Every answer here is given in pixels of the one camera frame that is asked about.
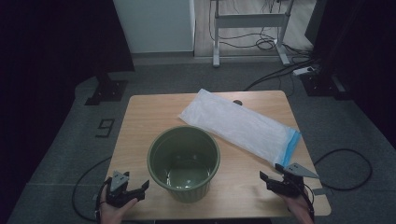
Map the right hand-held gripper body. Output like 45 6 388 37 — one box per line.
266 161 319 199

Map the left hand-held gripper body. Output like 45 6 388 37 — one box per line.
105 170 147 209

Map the green plastic trash bin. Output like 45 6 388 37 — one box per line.
147 125 221 204

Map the white plastic bag blue edge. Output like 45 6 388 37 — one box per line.
177 88 303 168

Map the person's right hand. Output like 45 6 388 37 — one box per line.
279 189 316 224

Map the person's left hand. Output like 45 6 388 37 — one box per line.
99 197 139 224

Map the black stand base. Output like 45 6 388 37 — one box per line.
84 72 129 106
299 72 353 101

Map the white power strip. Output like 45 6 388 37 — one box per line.
292 65 318 77

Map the dark curtain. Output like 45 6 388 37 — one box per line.
304 0 396 148
0 0 135 218

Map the white cabinet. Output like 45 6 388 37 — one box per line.
112 0 196 54

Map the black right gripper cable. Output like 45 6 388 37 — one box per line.
302 182 316 220

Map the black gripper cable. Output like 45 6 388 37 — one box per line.
302 182 316 220
94 176 112 224

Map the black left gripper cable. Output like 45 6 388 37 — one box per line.
94 176 112 224

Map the black looped floor cable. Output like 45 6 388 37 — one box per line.
313 147 374 191

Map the thick black cable bundle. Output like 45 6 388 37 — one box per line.
243 58 320 92

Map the tangle of thin black cables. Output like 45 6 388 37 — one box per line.
207 0 312 57

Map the white metal desk frame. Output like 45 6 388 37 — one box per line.
209 0 295 68

